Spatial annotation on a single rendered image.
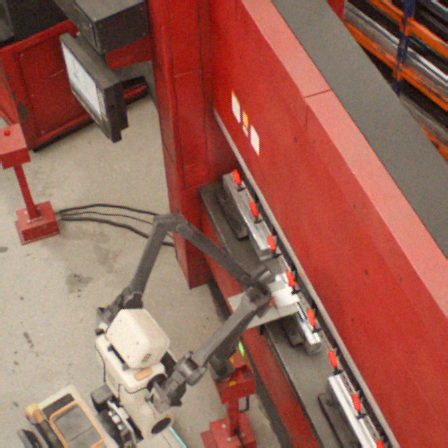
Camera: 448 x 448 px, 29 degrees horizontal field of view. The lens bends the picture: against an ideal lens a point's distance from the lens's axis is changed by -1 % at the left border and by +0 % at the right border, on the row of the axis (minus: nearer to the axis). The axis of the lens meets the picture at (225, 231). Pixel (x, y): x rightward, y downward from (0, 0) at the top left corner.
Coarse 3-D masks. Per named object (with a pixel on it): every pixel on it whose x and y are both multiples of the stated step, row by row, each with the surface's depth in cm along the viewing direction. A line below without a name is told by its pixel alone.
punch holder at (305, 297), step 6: (300, 276) 351; (300, 282) 354; (300, 288) 357; (306, 288) 348; (300, 294) 358; (306, 294) 351; (300, 300) 361; (306, 300) 354; (312, 300) 346; (306, 306) 355; (312, 306) 349
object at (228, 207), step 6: (222, 192) 436; (216, 198) 437; (222, 198) 434; (228, 198) 434; (222, 204) 431; (228, 204) 431; (228, 210) 429; (234, 210) 429; (228, 216) 427; (234, 216) 426; (234, 222) 424; (240, 222) 424; (234, 228) 422; (240, 234) 420; (246, 234) 419; (240, 240) 420
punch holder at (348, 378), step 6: (342, 354) 329; (342, 360) 331; (342, 366) 334; (348, 366) 326; (342, 372) 334; (348, 372) 328; (342, 378) 337; (348, 378) 331; (354, 378) 324; (348, 384) 333; (354, 384) 326; (348, 390) 335; (354, 390) 328; (360, 390) 329; (360, 396) 334
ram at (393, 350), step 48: (240, 48) 333; (240, 96) 354; (240, 144) 378; (288, 144) 313; (288, 192) 332; (336, 192) 280; (288, 240) 352; (336, 240) 295; (336, 288) 311; (384, 288) 266; (384, 336) 279; (384, 384) 293; (432, 384) 252; (432, 432) 264
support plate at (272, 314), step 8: (280, 280) 391; (272, 288) 388; (280, 288) 388; (232, 296) 386; (240, 296) 386; (232, 304) 384; (272, 312) 381; (280, 312) 381; (288, 312) 380; (256, 320) 378; (264, 320) 378; (272, 320) 379; (248, 328) 376
